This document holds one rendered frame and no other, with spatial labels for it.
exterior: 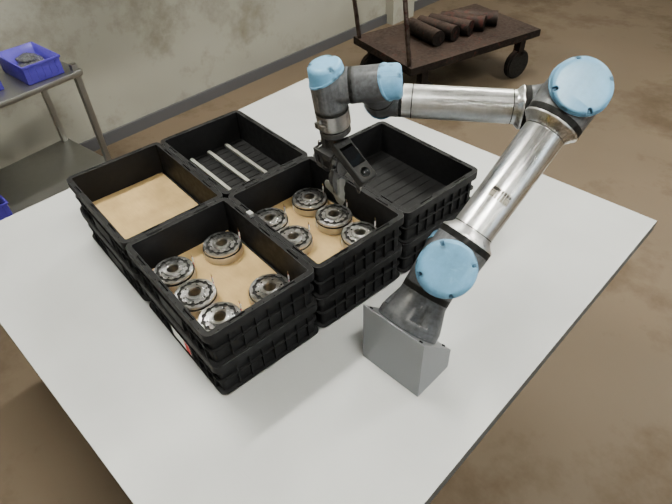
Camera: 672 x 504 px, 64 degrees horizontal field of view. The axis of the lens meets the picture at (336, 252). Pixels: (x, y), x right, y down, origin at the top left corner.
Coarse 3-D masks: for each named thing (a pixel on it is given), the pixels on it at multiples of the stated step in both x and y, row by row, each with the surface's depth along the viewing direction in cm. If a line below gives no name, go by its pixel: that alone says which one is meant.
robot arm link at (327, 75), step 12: (312, 60) 110; (324, 60) 109; (336, 60) 108; (312, 72) 108; (324, 72) 107; (336, 72) 107; (312, 84) 110; (324, 84) 108; (336, 84) 109; (312, 96) 113; (324, 96) 110; (336, 96) 110; (348, 96) 110; (324, 108) 112; (336, 108) 113; (348, 108) 116
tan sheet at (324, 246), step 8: (288, 200) 161; (328, 200) 161; (280, 208) 159; (288, 208) 158; (288, 216) 156; (296, 216) 156; (352, 216) 155; (296, 224) 153; (304, 224) 153; (312, 224) 153; (312, 232) 150; (320, 232) 150; (320, 240) 147; (328, 240) 147; (336, 240) 147; (312, 248) 145; (320, 248) 145; (328, 248) 145; (336, 248) 145; (312, 256) 143; (320, 256) 143; (328, 256) 142
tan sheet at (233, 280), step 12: (192, 252) 146; (252, 252) 145; (204, 264) 142; (228, 264) 142; (240, 264) 141; (252, 264) 141; (264, 264) 141; (204, 276) 139; (216, 276) 138; (228, 276) 138; (240, 276) 138; (252, 276) 138; (228, 288) 135; (240, 288) 135; (228, 300) 132; (240, 300) 132
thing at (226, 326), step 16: (208, 208) 144; (240, 208) 143; (176, 224) 139; (256, 224) 138; (144, 240) 135; (272, 240) 133; (144, 272) 128; (160, 288) 122; (288, 288) 121; (176, 304) 118; (256, 304) 117; (272, 304) 120; (192, 320) 114; (240, 320) 115; (208, 336) 111
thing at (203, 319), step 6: (210, 306) 126; (216, 306) 127; (222, 306) 126; (228, 306) 127; (234, 306) 126; (204, 312) 125; (210, 312) 125; (234, 312) 125; (198, 318) 124; (204, 318) 124; (204, 324) 123; (210, 324) 122
